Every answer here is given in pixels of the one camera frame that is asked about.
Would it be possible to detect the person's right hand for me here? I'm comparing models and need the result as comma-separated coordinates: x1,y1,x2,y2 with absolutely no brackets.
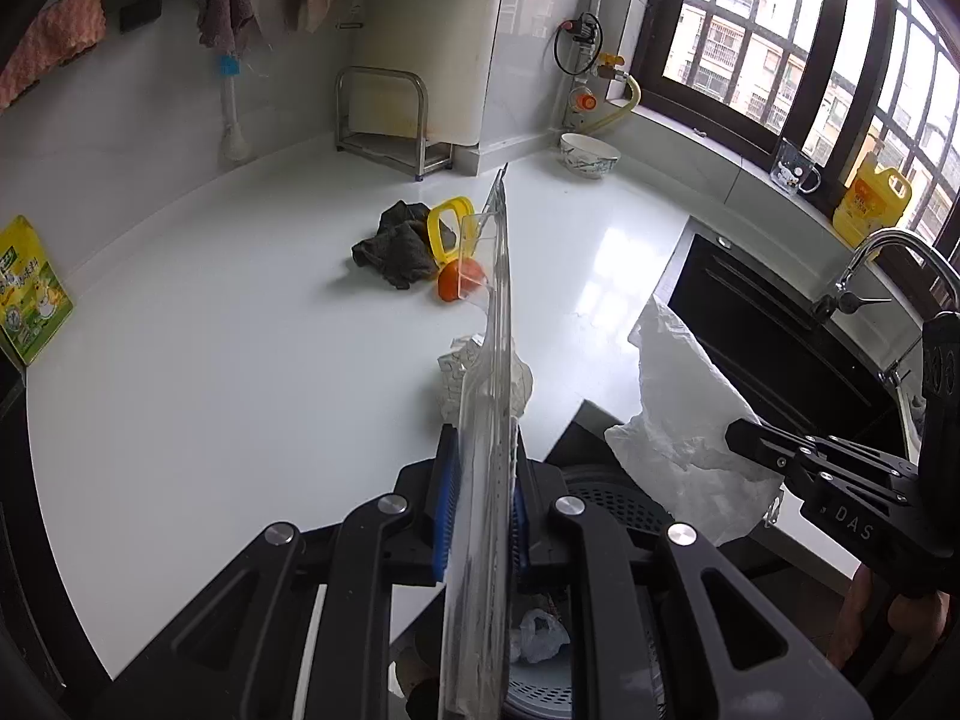
829,566,952,680

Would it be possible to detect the black cable loop sensor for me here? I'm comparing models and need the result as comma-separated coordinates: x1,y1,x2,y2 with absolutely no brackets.
553,13,603,77

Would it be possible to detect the crumpled white paper wrapper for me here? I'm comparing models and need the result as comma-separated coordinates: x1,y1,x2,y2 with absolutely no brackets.
437,334,535,425

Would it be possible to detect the glass mug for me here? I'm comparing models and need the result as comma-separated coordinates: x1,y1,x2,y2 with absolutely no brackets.
772,139,824,197

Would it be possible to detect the chrome faucet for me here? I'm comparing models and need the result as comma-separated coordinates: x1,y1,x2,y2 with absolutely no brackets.
814,229,960,323

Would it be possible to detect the yellow gas hose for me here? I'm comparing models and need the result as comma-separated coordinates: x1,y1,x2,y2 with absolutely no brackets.
574,75,642,136

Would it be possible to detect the pink wavy sponge cloth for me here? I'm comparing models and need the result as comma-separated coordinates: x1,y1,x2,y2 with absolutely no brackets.
0,0,107,113

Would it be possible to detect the white patterned bowl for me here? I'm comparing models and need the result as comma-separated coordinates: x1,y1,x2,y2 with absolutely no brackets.
559,133,622,179

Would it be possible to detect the white cutting board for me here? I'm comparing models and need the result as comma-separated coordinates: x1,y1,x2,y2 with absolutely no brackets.
349,0,511,147

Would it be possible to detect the white bottle brush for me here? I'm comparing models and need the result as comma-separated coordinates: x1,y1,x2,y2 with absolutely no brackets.
217,52,250,162

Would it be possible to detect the yellow ring handle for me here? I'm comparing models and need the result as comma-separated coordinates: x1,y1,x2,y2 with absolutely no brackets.
426,195,476,260

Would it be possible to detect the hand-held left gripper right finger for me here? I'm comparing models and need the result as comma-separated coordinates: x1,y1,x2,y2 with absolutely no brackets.
510,457,875,720

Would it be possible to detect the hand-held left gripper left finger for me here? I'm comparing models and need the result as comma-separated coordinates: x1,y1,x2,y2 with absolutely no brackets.
97,420,458,720

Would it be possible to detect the orange bottle cap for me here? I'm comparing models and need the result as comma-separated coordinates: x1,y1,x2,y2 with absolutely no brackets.
437,259,488,306

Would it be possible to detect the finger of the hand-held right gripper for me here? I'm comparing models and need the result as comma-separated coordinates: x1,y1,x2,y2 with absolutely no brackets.
724,418,920,479
726,441,905,500

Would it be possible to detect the clear plastic blister pack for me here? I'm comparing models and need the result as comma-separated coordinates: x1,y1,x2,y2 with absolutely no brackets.
437,163,526,720

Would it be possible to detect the brown hanging cloth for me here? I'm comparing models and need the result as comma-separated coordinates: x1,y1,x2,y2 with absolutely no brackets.
196,0,263,61

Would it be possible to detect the dark grey cloth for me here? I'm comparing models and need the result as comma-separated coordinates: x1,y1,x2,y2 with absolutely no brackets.
351,200,458,291

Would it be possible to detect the dark window frame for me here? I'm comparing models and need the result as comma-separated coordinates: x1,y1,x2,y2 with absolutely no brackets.
634,0,960,286

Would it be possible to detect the grey perforated waste basket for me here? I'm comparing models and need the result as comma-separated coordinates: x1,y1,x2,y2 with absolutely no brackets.
502,465,676,720

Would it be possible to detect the white plastic bag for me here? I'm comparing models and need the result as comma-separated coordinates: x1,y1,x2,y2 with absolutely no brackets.
604,292,785,548

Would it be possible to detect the green yellow pouch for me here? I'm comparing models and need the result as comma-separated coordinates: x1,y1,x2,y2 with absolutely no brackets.
0,215,76,367

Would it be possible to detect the black sink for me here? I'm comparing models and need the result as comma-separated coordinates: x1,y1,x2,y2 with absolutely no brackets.
651,216,923,466

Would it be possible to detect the clear plastic bag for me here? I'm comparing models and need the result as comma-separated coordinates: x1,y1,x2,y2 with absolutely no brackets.
510,607,571,665

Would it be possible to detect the yellow oil bottle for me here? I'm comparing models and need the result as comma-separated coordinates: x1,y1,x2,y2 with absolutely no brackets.
832,152,914,247

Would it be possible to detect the metal rack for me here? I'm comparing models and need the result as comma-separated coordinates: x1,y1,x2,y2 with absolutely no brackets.
334,66,456,182

